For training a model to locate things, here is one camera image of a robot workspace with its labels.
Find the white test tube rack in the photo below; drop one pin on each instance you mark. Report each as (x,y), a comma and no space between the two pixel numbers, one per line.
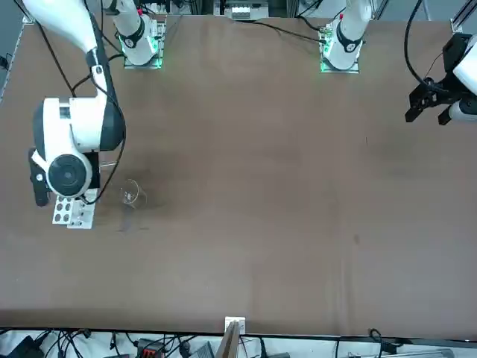
(80,220)

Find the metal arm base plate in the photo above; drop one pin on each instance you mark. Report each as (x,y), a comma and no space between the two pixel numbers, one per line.
(354,69)
(158,63)

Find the red and black device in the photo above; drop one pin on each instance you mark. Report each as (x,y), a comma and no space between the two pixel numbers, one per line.
(149,350)

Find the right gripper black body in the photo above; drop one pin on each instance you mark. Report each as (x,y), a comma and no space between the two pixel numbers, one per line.
(34,172)

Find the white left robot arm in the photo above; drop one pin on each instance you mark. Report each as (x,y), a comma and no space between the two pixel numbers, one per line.
(346,37)

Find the clear glass beaker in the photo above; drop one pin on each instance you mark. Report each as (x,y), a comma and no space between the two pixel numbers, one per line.
(130,194)

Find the black power adapter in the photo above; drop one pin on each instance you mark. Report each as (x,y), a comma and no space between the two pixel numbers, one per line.
(24,348)

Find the white power strip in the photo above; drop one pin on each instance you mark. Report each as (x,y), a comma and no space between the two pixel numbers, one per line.
(246,13)

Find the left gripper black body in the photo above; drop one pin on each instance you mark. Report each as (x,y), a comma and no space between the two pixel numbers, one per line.
(445,89)

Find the aluminium frame post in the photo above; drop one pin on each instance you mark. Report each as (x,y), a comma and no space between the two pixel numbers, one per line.
(233,335)
(464,15)

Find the grey power adapter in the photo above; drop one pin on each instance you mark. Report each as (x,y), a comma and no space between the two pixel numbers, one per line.
(201,352)

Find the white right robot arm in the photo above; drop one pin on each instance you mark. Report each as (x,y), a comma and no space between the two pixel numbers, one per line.
(85,123)

